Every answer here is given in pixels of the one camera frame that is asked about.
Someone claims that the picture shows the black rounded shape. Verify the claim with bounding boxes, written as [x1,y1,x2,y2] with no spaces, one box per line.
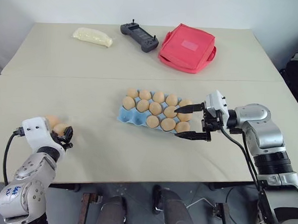
[151,184,166,215]

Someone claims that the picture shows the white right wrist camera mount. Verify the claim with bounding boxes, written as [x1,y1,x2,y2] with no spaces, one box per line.
[205,89,231,121]

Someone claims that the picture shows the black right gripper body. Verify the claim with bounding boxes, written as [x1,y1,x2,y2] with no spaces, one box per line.
[199,101,227,143]

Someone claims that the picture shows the white floor cable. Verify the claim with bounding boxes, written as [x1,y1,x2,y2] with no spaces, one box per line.
[185,196,217,212]

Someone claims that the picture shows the blue egg carton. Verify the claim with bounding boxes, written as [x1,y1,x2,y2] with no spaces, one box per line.
[116,88,195,135]

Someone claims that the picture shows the dark grey rounded shape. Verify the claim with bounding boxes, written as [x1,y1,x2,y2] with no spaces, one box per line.
[158,187,193,224]
[99,194,128,224]

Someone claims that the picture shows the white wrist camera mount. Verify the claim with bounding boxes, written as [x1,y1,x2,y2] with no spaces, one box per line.
[205,89,231,121]
[19,115,67,161]

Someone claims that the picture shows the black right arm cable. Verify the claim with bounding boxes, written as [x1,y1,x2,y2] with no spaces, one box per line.
[214,127,274,224]

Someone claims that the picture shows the clear bag of white grains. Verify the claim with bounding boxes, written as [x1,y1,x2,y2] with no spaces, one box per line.
[71,27,114,48]

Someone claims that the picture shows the brown metal frame post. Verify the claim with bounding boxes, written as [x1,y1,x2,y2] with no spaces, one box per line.
[80,192,103,224]
[212,202,233,224]

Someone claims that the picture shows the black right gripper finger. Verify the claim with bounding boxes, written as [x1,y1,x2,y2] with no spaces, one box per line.
[173,130,207,142]
[174,102,203,115]

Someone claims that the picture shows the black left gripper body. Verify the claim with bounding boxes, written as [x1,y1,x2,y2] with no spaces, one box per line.
[49,132,75,153]

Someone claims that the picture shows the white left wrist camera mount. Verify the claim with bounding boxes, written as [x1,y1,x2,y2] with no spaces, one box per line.
[19,115,67,161]

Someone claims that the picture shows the red fabric bag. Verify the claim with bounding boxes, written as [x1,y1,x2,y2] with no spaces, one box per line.
[157,22,219,76]

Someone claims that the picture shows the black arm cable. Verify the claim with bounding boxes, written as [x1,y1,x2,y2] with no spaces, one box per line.
[214,127,274,224]
[1,126,24,186]

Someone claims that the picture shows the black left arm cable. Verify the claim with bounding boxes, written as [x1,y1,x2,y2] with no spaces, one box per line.
[1,126,24,186]

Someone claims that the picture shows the dark grey handheld controller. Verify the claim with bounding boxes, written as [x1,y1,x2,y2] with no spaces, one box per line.
[119,18,161,54]

